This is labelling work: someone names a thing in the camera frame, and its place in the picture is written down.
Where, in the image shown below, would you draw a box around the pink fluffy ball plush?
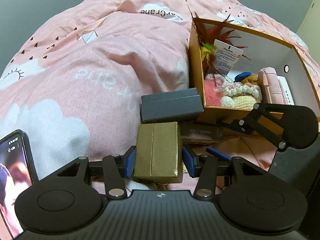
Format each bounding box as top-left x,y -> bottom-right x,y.
204,77 -> 227,107

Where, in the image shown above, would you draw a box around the plush dog with blue hat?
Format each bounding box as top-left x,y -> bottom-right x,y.
234,72 -> 260,87

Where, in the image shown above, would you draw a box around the dark grey box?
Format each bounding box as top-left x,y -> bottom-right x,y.
139,87 -> 204,124

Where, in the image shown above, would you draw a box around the pink printed blanket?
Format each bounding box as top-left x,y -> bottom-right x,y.
0,0 -> 320,200

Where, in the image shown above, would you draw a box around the black smartphone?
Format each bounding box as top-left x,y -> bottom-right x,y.
0,129 -> 39,239

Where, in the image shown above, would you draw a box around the dark brown printed box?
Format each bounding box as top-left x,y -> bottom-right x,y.
179,122 -> 224,145

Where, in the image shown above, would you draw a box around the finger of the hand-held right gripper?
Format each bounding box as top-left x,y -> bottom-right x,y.
216,102 -> 298,152
206,147 -> 233,162

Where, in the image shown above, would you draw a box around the gold box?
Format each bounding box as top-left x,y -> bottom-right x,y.
134,122 -> 183,184

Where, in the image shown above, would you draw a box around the white lotion tube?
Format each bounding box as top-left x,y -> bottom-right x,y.
212,39 -> 244,77

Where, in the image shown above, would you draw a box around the white printed box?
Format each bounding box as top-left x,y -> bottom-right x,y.
276,75 -> 297,105

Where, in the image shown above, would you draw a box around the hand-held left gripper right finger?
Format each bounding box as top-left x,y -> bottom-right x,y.
182,146 -> 269,200

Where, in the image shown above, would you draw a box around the orange cardboard box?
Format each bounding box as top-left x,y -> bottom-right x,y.
188,17 -> 320,137

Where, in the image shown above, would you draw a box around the pale door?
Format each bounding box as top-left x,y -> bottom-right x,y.
296,0 -> 320,53

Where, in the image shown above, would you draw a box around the pink pouch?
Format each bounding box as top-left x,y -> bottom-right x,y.
257,67 -> 287,104

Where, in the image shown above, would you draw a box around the red feather toy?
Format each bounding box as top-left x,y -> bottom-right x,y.
187,5 -> 250,80

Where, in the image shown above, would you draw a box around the white crochet toy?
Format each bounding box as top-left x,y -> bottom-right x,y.
220,81 -> 262,110

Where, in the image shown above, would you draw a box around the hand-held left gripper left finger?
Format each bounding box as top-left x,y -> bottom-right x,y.
54,145 -> 137,200

